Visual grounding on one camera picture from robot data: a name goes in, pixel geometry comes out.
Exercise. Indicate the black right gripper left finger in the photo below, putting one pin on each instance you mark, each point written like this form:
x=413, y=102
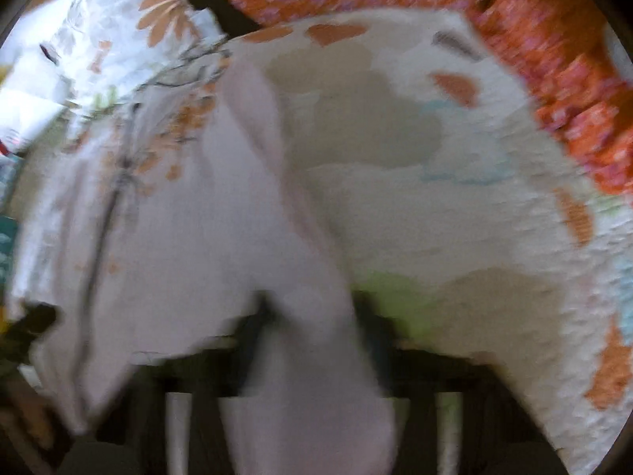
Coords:
x=177, y=424

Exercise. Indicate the white quilt with coloured hearts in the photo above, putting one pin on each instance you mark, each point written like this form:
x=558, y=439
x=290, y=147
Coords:
x=469, y=224

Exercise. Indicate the white floral pillow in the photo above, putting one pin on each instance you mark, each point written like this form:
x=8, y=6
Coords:
x=106, y=49

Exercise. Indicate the orange floral bedsheet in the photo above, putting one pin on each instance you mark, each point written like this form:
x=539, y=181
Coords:
x=557, y=46

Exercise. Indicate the white paper bag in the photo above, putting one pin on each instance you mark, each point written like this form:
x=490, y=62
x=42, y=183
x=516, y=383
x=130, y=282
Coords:
x=32, y=91

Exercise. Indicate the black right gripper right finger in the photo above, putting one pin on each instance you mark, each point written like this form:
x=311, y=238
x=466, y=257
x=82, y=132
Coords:
x=449, y=427

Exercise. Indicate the pale pink cloth garment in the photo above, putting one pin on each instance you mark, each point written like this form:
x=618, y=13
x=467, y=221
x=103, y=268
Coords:
x=156, y=228

